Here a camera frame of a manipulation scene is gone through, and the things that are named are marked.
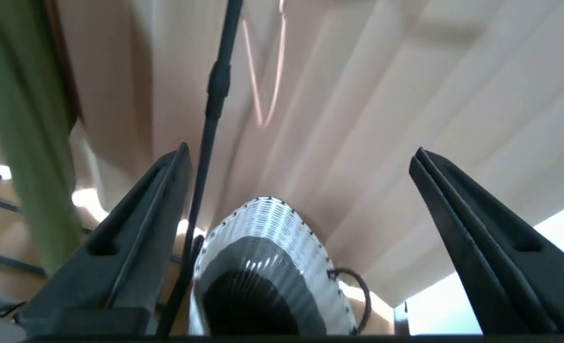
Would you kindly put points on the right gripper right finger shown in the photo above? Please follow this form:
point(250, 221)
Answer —
point(510, 276)

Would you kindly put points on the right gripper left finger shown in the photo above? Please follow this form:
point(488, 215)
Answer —
point(120, 267)

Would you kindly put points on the green long-sleeved shirt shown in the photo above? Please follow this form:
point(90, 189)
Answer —
point(25, 143)

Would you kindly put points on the white laundry basket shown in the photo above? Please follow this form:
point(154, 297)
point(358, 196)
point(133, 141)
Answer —
point(272, 224)

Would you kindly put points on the black clothes rack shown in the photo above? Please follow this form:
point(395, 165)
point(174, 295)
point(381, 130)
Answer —
point(217, 90)

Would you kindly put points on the pink clothes hanger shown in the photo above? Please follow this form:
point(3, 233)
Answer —
point(279, 71)

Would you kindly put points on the beige curtain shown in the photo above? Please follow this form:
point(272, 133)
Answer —
point(406, 95)

